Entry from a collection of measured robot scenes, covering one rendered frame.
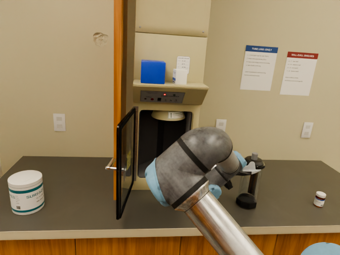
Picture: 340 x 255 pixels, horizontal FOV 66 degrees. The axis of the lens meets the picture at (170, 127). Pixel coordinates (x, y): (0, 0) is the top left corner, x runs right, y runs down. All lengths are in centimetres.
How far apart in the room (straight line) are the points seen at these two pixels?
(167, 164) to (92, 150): 118
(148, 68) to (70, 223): 72
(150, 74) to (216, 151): 54
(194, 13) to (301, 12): 86
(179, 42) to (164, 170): 70
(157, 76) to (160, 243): 72
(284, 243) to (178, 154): 91
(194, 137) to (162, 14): 69
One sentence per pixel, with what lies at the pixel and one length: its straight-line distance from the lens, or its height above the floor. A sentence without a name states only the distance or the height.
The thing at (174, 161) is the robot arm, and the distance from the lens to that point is 64.
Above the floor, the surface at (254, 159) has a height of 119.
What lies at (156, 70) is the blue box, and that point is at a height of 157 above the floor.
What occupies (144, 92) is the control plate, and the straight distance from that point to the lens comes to 113.
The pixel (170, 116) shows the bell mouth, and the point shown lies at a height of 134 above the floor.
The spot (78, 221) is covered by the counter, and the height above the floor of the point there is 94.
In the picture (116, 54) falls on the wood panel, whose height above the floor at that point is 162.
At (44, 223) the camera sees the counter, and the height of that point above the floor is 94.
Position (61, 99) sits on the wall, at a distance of 173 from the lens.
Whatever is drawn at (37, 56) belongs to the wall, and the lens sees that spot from 173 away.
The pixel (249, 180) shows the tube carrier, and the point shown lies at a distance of 129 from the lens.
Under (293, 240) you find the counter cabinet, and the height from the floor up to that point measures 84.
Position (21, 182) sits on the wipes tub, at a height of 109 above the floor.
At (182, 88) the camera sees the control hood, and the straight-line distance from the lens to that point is 111.
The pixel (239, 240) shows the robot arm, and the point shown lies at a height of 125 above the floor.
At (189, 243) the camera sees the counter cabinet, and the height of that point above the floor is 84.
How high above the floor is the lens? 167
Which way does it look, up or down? 18 degrees down
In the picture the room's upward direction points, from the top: 4 degrees clockwise
